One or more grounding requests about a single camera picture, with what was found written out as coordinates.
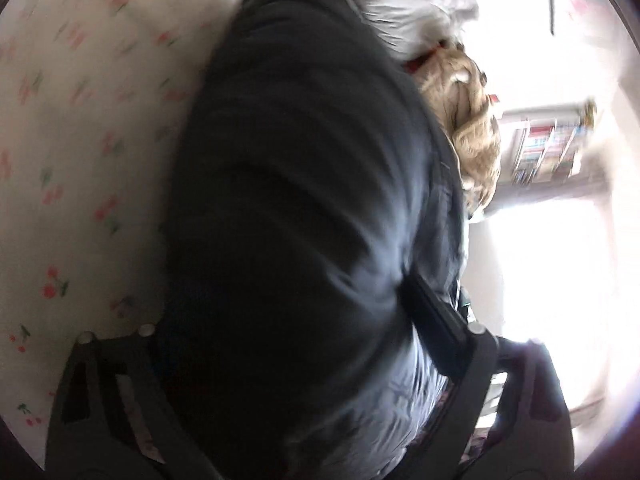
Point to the tan fleece garment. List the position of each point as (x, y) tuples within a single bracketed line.
[(454, 88)]

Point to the cherry print white duvet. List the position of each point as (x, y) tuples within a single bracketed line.
[(93, 97)]

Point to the white bookshelf with books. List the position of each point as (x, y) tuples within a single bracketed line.
[(544, 144)]

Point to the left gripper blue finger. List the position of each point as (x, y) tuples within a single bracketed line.
[(440, 328)]

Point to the black quilted puffer jacket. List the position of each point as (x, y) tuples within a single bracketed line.
[(311, 181)]

